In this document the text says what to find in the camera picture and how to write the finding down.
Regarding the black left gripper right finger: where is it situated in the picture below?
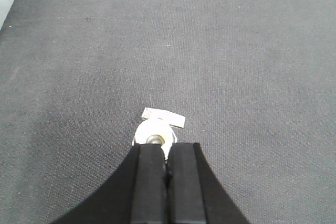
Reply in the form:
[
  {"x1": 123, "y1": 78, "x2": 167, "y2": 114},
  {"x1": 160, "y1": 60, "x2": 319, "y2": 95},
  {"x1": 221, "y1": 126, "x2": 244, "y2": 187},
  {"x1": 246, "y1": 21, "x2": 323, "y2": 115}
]
[{"x1": 167, "y1": 143, "x2": 249, "y2": 223}]

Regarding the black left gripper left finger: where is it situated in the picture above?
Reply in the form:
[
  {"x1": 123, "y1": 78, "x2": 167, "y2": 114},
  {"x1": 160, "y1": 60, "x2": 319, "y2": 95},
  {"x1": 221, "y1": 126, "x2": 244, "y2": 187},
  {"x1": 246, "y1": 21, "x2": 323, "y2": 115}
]
[{"x1": 54, "y1": 144, "x2": 167, "y2": 223}]

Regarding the small silver valve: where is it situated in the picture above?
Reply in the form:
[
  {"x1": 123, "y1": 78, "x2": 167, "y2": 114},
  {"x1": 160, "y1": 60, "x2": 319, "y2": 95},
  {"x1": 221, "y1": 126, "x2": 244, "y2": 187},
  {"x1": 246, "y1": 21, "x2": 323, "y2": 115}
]
[{"x1": 132, "y1": 107, "x2": 185, "y2": 159}]

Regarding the dark grey conveyor belt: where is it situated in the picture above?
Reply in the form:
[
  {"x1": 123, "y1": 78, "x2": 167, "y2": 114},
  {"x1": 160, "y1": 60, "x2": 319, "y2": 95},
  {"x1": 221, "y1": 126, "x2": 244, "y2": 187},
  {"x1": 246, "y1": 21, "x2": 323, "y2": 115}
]
[{"x1": 1, "y1": 0, "x2": 335, "y2": 223}]

